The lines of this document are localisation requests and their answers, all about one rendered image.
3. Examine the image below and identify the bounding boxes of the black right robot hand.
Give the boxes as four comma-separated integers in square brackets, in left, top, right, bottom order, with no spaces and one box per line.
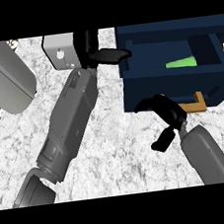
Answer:
[131,90,192,156]

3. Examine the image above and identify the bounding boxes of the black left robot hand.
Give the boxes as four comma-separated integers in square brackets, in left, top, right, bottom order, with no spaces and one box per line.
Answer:
[71,26,134,71]

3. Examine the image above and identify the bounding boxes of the dark blue drawer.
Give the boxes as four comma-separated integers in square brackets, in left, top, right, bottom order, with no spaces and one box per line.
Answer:
[113,14,224,118]

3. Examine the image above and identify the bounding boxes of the green cup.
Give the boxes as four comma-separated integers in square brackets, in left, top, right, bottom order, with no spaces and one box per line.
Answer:
[164,54,197,70]

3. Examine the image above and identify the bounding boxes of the pale grey box appliance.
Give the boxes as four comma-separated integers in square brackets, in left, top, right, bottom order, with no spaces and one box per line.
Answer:
[40,32,82,73]

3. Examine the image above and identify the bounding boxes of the large grey rounded appliance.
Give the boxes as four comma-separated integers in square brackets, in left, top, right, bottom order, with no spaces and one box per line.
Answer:
[0,37,41,117]

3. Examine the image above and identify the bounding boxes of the orange drawer handle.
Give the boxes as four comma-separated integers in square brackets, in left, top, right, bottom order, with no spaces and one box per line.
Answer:
[176,90,208,115]

